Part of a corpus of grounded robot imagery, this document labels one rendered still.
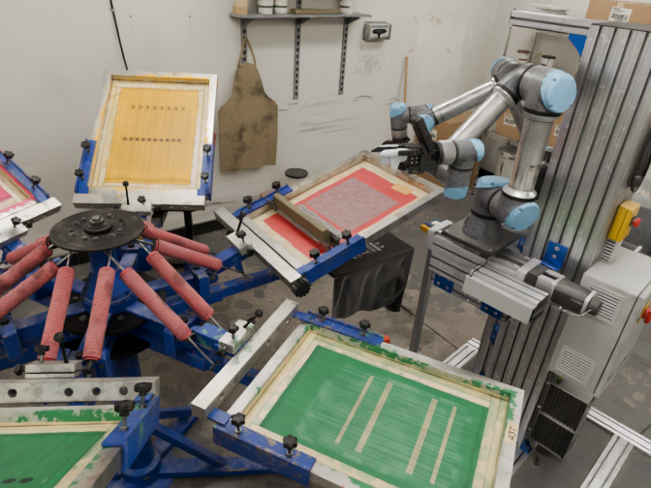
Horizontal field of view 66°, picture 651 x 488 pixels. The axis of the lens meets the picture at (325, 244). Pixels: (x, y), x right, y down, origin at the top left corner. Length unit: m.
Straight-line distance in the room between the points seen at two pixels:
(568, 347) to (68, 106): 3.23
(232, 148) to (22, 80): 1.49
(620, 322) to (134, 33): 3.25
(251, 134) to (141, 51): 1.04
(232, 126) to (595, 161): 2.89
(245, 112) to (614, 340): 3.12
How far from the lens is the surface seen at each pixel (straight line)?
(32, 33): 3.72
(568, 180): 2.01
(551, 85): 1.71
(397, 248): 2.48
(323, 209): 2.38
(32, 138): 3.85
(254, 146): 4.31
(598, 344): 2.15
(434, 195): 2.32
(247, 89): 4.18
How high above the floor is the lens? 2.17
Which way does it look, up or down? 30 degrees down
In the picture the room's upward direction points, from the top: 4 degrees clockwise
